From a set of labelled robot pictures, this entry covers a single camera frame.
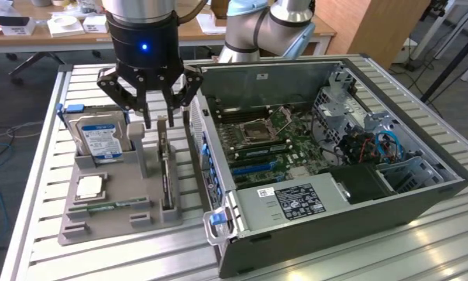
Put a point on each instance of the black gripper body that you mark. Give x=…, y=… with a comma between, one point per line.
x=148, y=35

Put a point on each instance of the low-profile Nvidia graphics card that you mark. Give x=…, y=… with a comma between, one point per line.
x=165, y=175

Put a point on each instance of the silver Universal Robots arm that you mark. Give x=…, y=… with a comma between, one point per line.
x=253, y=26

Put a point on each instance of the small white labelled box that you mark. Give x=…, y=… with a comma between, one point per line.
x=95, y=24

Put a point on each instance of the white paper stack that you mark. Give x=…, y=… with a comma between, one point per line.
x=211, y=26

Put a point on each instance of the hard disk with blue carrier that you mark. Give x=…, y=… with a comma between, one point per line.
x=101, y=140

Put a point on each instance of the brown cardboard box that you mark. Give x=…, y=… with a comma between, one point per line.
x=219, y=8

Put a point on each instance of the white box with round insert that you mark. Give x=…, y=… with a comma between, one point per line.
x=64, y=26

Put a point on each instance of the CPU socket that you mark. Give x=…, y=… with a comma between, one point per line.
x=253, y=131

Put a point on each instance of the metal socket cover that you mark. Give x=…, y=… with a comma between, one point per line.
x=281, y=117

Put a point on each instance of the wooden desk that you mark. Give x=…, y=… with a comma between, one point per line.
x=39, y=39

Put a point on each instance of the green RAM stick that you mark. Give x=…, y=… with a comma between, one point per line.
x=263, y=150
x=113, y=204

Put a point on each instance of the blue expansion slot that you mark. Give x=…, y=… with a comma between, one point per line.
x=253, y=169

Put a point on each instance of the white box with black lid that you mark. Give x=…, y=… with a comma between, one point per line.
x=17, y=27

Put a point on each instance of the silver CPU chip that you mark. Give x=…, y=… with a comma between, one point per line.
x=89, y=187

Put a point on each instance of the silver perforated drive cage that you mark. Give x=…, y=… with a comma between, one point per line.
x=335, y=99

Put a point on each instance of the loose papers pile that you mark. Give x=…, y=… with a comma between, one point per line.
x=0, y=8

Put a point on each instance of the blue case release latch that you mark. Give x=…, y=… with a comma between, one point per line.
x=219, y=218

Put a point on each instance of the grey parts rack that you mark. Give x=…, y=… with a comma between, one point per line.
x=113, y=225

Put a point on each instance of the grey power supply unit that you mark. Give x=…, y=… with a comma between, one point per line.
x=265, y=210

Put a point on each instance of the wooden cabinet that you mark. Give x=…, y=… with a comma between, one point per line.
x=374, y=29

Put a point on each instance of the open dark grey PC case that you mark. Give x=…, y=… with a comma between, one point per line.
x=335, y=234

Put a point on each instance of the silver disk bay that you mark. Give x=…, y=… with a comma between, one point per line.
x=414, y=172

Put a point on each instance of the black tripod pole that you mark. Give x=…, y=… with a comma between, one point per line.
x=452, y=68

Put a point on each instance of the white desk frame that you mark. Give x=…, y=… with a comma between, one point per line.
x=432, y=29

